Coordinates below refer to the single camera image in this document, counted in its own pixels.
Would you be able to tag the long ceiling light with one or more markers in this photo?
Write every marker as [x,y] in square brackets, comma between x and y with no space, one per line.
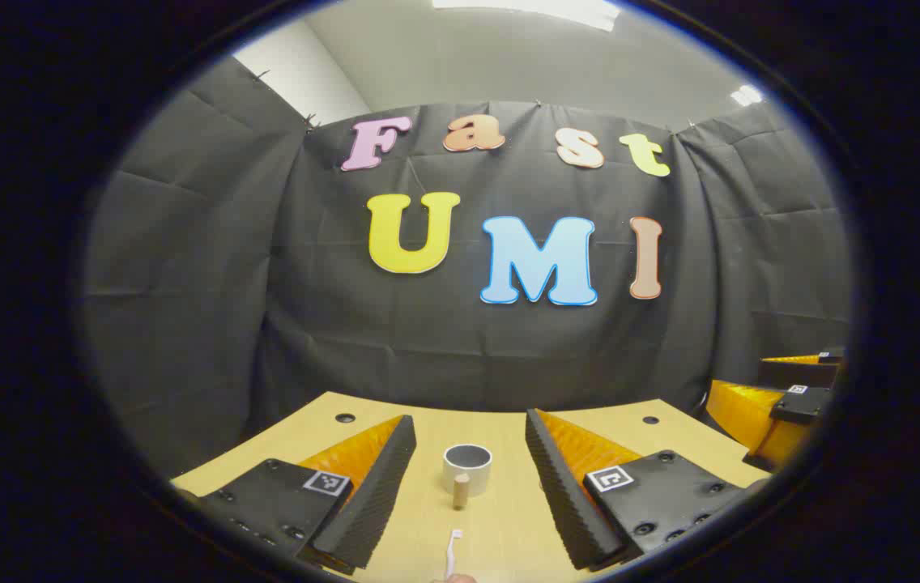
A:
[529,10]

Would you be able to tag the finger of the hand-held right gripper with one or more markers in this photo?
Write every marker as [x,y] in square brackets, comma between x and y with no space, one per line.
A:
[739,413]
[800,374]

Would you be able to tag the white toothbrush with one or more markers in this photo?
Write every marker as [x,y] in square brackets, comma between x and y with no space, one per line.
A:
[453,551]

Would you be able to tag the light wooden desktop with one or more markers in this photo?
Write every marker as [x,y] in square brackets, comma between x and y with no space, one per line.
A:
[500,526]

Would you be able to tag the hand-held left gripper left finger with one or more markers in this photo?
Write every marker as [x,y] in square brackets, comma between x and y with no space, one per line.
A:
[383,494]

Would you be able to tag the black backdrop cloth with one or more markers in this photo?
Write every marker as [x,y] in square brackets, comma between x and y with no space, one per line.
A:
[428,340]

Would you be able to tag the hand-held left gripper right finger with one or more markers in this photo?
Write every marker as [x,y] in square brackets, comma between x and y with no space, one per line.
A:
[561,502]

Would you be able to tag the small ceiling light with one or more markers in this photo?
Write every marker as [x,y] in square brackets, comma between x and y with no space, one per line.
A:
[747,95]

